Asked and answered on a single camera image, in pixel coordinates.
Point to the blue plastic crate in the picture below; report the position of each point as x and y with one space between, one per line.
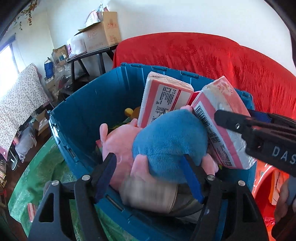
92 104

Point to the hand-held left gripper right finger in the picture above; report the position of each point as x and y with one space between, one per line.
192 178

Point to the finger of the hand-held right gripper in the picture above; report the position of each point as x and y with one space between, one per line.
266 117
233 122

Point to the small cardboard box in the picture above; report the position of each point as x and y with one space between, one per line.
60 54

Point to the red white box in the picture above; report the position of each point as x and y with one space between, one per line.
32 212

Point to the floral cloth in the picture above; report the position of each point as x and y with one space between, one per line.
20 104

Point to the labelled tissue pack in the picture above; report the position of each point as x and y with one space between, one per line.
166 97

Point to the person's right hand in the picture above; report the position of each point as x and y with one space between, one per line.
282 194

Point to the window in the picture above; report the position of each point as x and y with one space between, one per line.
7 64

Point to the pink white tissue pack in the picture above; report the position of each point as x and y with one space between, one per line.
222 97

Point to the pile of plastic bags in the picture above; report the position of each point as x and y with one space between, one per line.
60 78

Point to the green patterned blanket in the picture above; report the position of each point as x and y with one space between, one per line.
30 176

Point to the grey cushion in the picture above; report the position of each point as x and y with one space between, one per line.
25 143

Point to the large cardboard box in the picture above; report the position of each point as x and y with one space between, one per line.
101 32

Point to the blue bag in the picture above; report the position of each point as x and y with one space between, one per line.
49 68

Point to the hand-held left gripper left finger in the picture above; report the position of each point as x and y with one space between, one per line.
105 178

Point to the cardboard box with label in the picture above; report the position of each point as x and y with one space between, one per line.
41 125

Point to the white stand base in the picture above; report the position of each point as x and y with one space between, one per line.
13 161

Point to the orange plush toy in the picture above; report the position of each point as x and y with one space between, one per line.
131 112

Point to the pig plush blue shirt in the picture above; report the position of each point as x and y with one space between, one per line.
171 139

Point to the black table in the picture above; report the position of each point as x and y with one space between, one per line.
92 54

